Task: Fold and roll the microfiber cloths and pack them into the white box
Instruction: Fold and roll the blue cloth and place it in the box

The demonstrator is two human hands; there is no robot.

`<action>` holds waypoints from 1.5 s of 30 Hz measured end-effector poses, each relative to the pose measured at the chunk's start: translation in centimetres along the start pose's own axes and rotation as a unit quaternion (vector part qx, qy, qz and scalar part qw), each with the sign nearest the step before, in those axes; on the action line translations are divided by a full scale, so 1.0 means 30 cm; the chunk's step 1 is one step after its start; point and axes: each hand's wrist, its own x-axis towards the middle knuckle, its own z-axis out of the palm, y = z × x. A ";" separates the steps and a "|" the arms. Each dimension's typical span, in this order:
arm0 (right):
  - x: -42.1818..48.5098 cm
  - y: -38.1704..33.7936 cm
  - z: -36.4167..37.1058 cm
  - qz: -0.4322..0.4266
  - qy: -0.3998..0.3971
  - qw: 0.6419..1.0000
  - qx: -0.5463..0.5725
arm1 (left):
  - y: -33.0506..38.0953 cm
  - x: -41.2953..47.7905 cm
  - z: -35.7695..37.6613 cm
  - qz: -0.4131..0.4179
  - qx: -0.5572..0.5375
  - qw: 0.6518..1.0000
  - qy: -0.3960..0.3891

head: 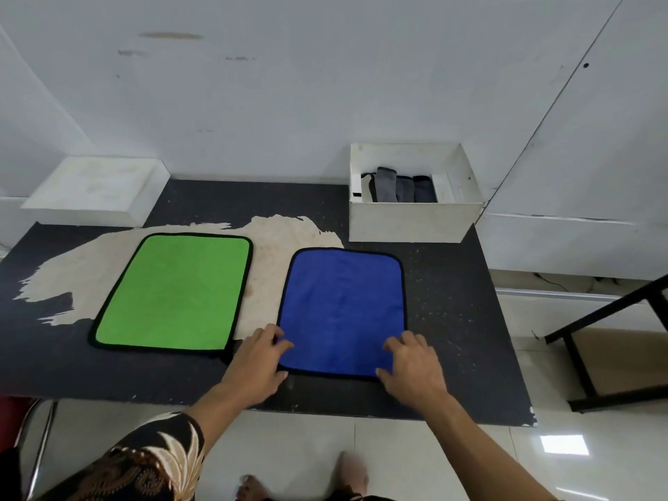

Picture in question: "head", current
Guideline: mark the white flat box lid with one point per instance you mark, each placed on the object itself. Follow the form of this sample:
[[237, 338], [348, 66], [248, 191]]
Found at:
[[88, 187]]

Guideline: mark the person's right hand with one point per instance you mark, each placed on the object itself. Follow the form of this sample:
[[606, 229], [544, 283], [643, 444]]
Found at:
[[417, 373]]

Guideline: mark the person's left hand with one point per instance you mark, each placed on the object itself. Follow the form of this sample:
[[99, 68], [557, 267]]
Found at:
[[255, 370]]

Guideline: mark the person's dark trousers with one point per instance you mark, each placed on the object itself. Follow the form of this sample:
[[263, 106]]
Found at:
[[370, 497]]

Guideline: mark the person's patterned left sleeve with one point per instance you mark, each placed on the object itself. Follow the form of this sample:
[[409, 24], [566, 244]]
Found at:
[[141, 469]]

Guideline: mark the white box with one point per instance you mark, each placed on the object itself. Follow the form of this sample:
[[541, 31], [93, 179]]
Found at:
[[412, 224]]

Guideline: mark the person's right foot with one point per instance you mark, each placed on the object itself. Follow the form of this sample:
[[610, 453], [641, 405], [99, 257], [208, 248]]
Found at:
[[352, 472]]

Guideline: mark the person's left forearm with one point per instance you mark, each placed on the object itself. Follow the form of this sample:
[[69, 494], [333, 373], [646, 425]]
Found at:
[[224, 417]]

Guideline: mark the red chair with metal legs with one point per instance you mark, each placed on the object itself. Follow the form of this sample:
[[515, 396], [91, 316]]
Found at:
[[10, 427]]

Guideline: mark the person's left foot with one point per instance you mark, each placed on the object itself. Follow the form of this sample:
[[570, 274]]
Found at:
[[253, 489]]

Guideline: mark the black stool frame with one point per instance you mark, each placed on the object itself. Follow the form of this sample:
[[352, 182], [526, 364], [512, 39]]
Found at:
[[582, 365]]

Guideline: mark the yellow microfibre cloth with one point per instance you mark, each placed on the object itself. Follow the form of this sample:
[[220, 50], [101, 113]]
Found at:
[[386, 185]]

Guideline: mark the person's foot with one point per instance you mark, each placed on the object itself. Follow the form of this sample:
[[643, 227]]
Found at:
[[352, 472], [253, 489]]

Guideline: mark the metal floor rail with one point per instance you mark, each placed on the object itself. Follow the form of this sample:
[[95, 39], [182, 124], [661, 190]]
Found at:
[[553, 294]]

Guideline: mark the green microfibre cloth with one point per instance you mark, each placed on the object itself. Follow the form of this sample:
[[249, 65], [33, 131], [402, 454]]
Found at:
[[172, 292]]

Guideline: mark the person's right forearm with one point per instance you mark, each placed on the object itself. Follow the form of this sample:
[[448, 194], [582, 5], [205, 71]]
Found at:
[[485, 453]]

